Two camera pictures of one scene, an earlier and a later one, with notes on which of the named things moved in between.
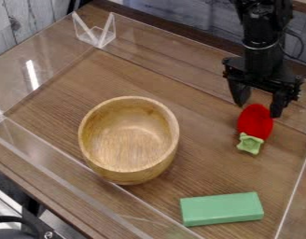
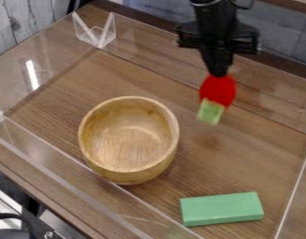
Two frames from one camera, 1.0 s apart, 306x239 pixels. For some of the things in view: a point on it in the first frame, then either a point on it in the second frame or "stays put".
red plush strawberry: [256, 126] to [218, 95]
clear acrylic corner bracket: [95, 36] stays put
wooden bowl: [128, 136] stays put
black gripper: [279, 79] to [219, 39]
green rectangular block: [220, 209] stays put
